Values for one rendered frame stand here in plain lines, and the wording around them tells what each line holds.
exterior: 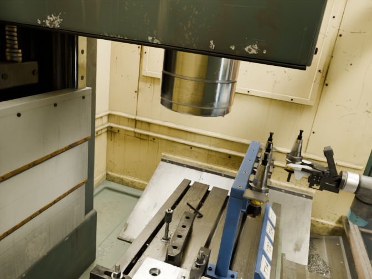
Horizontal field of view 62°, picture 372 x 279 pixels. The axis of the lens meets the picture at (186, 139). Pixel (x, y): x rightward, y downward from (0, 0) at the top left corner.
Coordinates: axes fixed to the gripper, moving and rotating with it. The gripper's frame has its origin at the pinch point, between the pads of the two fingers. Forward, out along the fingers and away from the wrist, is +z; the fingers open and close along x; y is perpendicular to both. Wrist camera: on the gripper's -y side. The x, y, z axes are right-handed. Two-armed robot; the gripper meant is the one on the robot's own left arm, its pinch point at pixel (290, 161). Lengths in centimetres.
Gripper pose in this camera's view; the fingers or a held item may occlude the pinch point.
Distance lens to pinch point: 128.9
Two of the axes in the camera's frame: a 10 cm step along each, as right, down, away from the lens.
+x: 3.2, -2.7, 9.1
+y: -1.5, 9.3, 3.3
